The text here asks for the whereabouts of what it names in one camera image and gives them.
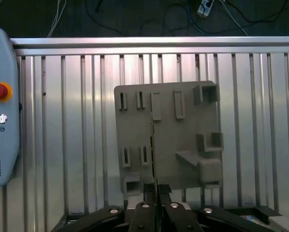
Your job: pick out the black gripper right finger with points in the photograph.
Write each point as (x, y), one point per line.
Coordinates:
(178, 217)

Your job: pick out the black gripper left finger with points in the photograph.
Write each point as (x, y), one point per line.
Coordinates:
(141, 217)

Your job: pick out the grey parts rack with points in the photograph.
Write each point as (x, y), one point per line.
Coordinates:
(168, 135)

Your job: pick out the pale blue teach pendant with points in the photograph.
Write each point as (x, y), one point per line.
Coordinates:
(4, 149)

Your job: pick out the white power strip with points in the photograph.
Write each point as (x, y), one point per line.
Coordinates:
(205, 7)

